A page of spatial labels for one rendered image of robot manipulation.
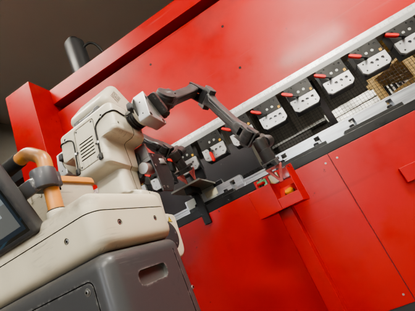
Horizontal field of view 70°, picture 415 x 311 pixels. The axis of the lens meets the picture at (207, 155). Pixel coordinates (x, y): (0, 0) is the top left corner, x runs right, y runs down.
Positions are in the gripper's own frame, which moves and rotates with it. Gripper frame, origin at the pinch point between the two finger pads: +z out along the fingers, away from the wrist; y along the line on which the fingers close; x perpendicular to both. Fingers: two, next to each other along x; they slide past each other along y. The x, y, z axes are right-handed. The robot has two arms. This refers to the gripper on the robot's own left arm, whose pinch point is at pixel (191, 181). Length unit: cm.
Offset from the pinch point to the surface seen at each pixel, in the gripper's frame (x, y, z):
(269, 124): -19, -53, -4
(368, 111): -11, -101, 14
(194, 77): -45, -24, -51
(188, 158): -21.3, 1.7, -8.9
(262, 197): 38, -37, 11
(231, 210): 8.3, -13.8, 22.7
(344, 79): -21, -99, -6
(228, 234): 13.8, -7.2, 32.3
